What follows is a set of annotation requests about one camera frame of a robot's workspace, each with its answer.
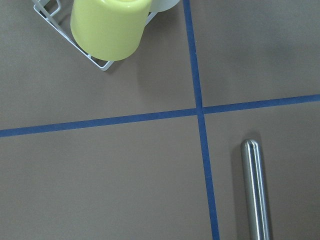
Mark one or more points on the yellow-green plastic cup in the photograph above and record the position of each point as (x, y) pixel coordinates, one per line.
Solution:
(107, 30)

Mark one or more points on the white plastic cup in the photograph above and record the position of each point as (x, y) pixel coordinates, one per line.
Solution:
(162, 5)

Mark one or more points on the stainless steel muddler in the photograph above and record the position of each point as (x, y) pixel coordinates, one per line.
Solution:
(253, 174)

